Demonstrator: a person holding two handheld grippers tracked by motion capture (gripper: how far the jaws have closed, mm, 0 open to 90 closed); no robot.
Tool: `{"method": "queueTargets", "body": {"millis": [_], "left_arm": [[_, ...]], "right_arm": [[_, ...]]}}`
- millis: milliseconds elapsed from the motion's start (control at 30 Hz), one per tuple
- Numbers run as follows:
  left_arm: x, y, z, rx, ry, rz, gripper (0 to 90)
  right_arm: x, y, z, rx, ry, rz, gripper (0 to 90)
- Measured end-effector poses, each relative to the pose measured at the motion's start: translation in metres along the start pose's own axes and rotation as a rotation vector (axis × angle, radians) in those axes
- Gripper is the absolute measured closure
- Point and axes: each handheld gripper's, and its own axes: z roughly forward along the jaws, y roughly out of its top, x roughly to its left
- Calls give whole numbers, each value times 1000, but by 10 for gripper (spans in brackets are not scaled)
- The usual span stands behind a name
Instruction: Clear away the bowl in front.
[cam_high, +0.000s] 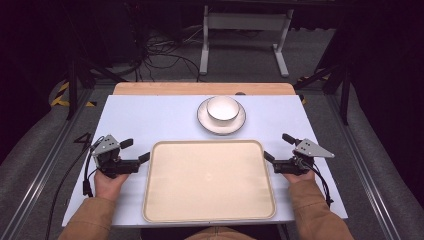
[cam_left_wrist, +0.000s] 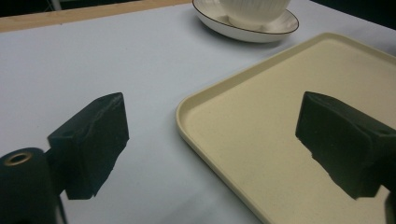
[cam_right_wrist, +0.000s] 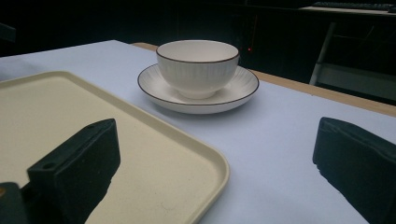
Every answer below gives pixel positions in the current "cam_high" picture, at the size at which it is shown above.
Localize person's tan trousers lap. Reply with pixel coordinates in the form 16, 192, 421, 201
183, 226, 259, 240

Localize aluminium floor rail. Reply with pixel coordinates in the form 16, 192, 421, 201
0, 89, 96, 240
323, 93, 403, 240

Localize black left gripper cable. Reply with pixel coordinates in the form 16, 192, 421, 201
44, 135, 106, 240

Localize white metal stand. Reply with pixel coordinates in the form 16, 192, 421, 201
198, 4, 295, 79

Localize white plate dark rim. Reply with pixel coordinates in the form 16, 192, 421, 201
196, 96, 247, 136

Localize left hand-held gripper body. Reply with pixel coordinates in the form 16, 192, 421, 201
91, 134, 141, 179

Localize beige rectangular tray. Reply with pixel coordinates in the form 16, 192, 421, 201
142, 139, 277, 224

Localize yellow black floor tape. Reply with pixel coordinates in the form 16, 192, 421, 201
49, 81, 98, 109

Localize black tripod stand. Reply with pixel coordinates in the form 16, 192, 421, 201
65, 58, 129, 122
293, 61, 352, 127

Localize white bowl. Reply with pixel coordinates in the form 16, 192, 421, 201
205, 95, 241, 128

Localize tangle of black floor cables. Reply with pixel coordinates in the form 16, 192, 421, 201
131, 26, 209, 83

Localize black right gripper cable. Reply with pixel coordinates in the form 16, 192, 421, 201
298, 158, 335, 209

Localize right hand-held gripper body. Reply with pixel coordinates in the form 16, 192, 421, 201
273, 138, 336, 177

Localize person's left hand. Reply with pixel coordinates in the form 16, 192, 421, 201
93, 168, 131, 203

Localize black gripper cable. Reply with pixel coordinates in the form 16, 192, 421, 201
298, 158, 335, 209
44, 135, 106, 240

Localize person's right hand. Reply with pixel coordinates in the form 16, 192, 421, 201
282, 169, 316, 185

